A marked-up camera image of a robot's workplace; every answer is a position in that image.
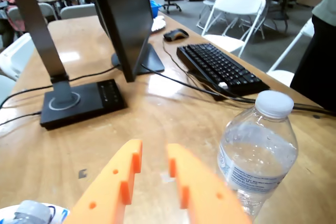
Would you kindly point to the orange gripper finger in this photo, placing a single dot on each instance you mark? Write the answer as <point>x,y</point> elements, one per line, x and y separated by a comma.
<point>105,190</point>
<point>204,197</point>

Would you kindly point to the clear water bottle white cap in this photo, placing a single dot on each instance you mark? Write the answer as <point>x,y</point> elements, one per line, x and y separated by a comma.
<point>257,155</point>

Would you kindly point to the white plate with napkins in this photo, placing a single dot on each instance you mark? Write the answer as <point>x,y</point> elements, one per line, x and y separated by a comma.
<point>158,24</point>

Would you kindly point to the black grey desk lamp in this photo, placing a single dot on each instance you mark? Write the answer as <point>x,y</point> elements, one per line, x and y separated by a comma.
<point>78,103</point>

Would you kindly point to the black computer keyboard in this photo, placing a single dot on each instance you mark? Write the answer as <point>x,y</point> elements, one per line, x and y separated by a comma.
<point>218,66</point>

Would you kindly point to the black grey computer mouse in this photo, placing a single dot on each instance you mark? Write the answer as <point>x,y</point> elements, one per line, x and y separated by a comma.
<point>176,34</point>

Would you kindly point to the black computer monitor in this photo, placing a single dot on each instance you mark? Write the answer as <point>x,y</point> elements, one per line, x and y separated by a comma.
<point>123,24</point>

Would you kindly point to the person grey shirt dark trousers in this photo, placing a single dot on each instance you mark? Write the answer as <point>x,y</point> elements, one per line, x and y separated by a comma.
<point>315,64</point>

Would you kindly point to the blue plastic bin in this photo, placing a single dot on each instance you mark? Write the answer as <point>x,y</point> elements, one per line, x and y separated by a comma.
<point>155,9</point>

